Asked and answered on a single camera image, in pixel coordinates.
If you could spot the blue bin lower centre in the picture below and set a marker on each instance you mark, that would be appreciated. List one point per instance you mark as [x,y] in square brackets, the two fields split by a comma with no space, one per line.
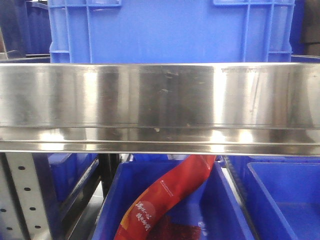
[210,213]

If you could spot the blue bin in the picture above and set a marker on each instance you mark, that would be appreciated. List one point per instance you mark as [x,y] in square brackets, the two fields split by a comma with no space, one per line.
[280,194]
[210,213]
[67,169]

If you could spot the blue bin lower left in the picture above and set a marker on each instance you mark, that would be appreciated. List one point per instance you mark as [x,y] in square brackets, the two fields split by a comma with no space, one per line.
[67,169]

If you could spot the blue bin lower right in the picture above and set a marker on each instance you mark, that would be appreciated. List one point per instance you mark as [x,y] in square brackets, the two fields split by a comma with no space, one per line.
[280,194]

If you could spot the dark blue bin background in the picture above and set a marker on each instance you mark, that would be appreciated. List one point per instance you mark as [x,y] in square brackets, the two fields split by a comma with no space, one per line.
[24,29]

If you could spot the red snack package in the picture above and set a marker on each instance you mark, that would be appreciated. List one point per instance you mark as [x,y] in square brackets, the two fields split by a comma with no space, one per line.
[162,195]

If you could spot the large blue plastic crate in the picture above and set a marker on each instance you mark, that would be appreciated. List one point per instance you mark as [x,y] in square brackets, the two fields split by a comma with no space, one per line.
[170,31]

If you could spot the perforated metal shelf upright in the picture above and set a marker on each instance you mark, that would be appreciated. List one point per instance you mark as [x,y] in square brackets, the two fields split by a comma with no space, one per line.
[28,206]

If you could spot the stainless steel shelf rail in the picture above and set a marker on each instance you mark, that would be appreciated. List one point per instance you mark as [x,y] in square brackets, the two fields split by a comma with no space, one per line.
[218,108]

